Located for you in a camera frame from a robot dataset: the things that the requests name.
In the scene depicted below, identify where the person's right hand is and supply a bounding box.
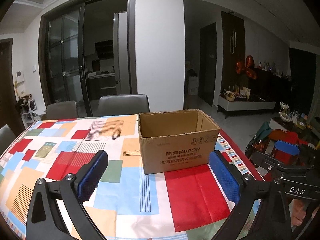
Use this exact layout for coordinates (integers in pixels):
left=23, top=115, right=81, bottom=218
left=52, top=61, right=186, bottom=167
left=291, top=199, right=306, bottom=226

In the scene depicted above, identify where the red wooden chair right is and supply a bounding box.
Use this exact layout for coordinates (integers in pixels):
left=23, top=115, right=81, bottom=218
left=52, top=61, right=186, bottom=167
left=246, top=121, right=313, bottom=160

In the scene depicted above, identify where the white flower vase ornament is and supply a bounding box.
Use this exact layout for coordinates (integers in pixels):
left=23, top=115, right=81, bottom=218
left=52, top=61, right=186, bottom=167
left=279, top=102, right=292, bottom=122

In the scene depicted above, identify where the colourful patchwork tablecloth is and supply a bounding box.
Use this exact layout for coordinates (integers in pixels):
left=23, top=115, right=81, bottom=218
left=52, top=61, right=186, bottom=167
left=1, top=110, right=261, bottom=239

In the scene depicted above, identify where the white low tv bench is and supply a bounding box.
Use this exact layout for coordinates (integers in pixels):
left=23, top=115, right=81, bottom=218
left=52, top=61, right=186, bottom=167
left=217, top=96, right=276, bottom=119

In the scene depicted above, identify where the open brown cardboard box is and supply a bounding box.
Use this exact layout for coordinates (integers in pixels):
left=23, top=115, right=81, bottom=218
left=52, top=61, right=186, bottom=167
left=138, top=109, right=220, bottom=174

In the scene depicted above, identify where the red balloon dog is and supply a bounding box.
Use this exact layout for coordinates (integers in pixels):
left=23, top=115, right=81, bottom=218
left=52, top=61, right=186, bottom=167
left=235, top=55, right=257, bottom=80

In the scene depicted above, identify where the grey chair far left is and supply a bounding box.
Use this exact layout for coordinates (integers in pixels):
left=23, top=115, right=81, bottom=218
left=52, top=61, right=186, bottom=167
left=0, top=125, right=16, bottom=155

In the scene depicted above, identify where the white shelf rack left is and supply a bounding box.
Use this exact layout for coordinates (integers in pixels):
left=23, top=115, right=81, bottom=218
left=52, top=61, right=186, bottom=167
left=16, top=94, right=41, bottom=128

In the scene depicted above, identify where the grey leather chair left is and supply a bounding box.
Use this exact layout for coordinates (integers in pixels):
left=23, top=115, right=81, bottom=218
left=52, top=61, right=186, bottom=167
left=46, top=100, right=78, bottom=120

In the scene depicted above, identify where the grey leather chair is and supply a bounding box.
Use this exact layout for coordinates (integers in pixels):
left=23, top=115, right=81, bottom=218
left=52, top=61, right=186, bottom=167
left=46, top=100, right=78, bottom=120
left=98, top=94, right=150, bottom=116

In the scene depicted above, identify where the grey leather chair centre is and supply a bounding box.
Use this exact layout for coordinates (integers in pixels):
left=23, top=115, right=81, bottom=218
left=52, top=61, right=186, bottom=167
left=98, top=94, right=150, bottom=116

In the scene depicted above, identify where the black glass sliding door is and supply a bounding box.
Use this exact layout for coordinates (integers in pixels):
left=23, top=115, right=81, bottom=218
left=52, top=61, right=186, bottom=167
left=39, top=3, right=92, bottom=117

